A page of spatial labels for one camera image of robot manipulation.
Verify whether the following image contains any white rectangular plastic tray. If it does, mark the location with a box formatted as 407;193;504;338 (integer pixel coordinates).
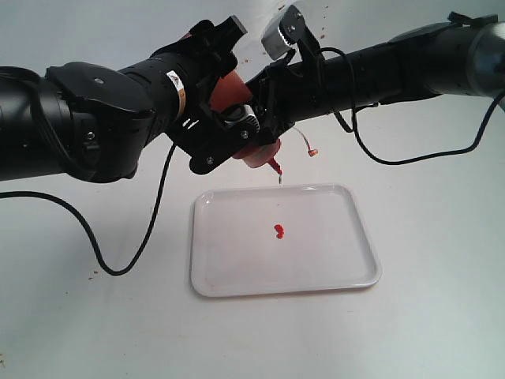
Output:
189;183;382;298

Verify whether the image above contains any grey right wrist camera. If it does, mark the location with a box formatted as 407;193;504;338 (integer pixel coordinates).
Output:
260;5;306;60

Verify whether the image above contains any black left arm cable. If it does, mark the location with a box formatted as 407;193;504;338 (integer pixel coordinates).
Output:
0;141;178;276

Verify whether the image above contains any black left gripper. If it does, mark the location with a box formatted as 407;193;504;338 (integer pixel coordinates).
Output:
153;15;259;174

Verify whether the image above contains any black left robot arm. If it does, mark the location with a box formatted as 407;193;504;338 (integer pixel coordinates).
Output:
1;16;256;183

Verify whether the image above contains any red sauce blob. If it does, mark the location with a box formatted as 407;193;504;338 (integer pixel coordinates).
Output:
273;224;285;239

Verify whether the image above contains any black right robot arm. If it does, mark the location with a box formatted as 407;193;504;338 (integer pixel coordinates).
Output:
247;6;504;145

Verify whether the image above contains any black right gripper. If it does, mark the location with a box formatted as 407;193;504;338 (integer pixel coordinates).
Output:
246;52;335;144

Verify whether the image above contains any red sauce squeeze bottle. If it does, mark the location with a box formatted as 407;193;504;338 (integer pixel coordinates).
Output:
178;39;301;182

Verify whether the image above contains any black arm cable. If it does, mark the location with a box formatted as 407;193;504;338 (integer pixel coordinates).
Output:
315;46;505;166
0;141;178;276

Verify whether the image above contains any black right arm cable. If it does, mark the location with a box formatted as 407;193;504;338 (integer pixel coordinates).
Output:
315;46;505;166

